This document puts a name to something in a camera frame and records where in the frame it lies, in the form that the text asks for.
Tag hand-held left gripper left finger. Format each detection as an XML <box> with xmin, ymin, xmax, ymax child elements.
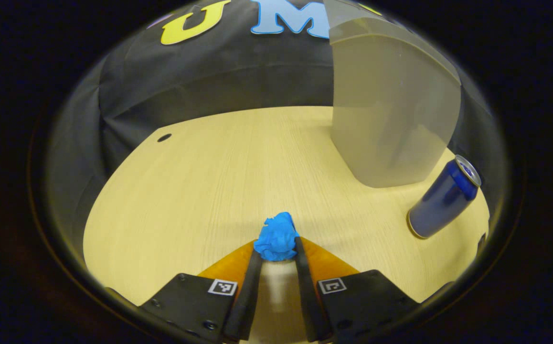
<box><xmin>138</xmin><ymin>239</ymin><xmax>264</xmax><ymax>344</ymax></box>

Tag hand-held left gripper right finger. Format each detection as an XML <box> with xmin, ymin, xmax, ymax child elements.
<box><xmin>295</xmin><ymin>236</ymin><xmax>420</xmax><ymax>344</ymax></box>

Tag blue paper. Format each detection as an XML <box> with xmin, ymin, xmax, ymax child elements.
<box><xmin>254</xmin><ymin>212</ymin><xmax>300</xmax><ymax>262</ymax></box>

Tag blue pop can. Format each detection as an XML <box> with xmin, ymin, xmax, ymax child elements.
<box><xmin>406</xmin><ymin>154</ymin><xmax>482</xmax><ymax>239</ymax></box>

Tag white desktop garbage bin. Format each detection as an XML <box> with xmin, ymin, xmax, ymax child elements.
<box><xmin>324</xmin><ymin>0</ymin><xmax>462</xmax><ymax>188</ymax></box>

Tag black backdrop cloth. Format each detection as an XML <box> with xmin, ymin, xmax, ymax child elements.
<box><xmin>47</xmin><ymin>0</ymin><xmax>504</xmax><ymax>268</ymax></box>

